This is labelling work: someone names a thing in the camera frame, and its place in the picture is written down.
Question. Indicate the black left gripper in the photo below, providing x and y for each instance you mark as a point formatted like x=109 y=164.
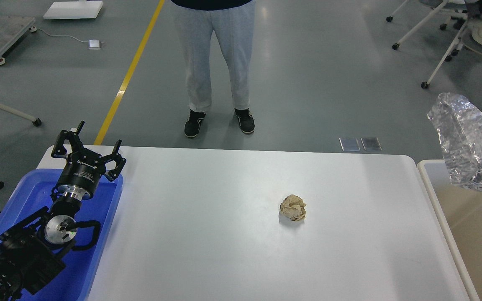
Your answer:
x=84 y=168

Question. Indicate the silver foil bag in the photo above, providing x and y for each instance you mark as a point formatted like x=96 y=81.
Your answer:
x=458 y=124

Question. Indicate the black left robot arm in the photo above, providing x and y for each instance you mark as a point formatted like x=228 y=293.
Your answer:
x=32 y=250

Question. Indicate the beige plastic bin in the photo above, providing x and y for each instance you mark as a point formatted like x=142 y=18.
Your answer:
x=459 y=213

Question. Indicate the left black shoe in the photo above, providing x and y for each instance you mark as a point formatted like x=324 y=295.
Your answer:
x=193 y=123

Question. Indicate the black shoe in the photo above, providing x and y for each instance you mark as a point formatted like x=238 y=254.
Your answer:
x=245 y=120
x=193 y=123

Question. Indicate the white power adapter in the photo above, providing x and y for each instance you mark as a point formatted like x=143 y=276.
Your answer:
x=94 y=44

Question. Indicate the right metal floor plate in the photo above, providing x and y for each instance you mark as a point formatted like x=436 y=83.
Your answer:
x=371 y=144

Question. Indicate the metal floor plate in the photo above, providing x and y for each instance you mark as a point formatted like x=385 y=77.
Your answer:
x=371 y=144
x=349 y=145

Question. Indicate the left metal floor plate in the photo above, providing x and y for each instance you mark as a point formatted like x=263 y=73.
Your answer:
x=349 y=145

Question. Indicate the white flat board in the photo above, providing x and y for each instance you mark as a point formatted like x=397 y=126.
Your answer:
x=76 y=9

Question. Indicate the white office chair far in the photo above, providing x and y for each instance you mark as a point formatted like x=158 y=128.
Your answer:
x=451 y=8

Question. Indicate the right black shoe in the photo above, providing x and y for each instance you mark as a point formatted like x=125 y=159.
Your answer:
x=245 y=120

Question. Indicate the crumpled brown paper ball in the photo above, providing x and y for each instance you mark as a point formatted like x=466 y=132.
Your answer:
x=293 y=207

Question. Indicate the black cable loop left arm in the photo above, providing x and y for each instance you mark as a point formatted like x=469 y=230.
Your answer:
x=87 y=234

